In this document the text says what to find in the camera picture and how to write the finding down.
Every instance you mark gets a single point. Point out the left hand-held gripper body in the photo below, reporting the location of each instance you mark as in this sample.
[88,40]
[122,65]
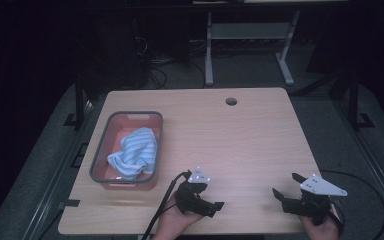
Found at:
[190,196]

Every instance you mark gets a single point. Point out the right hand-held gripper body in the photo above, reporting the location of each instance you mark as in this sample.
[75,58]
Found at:
[313,200]

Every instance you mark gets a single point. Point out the blue striped towel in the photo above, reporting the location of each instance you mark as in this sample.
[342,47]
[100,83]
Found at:
[136,150]

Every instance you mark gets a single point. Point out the pink basket with grey rim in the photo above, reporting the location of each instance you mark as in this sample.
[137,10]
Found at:
[113,146]

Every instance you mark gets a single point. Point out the person's right hand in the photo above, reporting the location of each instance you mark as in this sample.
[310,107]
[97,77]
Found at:
[320,230]

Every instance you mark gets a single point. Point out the person's left hand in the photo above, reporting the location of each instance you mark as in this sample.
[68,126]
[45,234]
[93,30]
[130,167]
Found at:
[173,224]

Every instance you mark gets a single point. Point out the aluminium floor rail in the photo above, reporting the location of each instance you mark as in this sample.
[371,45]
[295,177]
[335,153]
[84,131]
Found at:
[56,186]
[380,173]

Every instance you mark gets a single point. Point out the black metal stand post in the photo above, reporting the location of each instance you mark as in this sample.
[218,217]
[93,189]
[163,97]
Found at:
[354,100]
[79,100]

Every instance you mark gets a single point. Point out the grey metal desk frame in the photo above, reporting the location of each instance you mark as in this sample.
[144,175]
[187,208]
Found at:
[246,30]

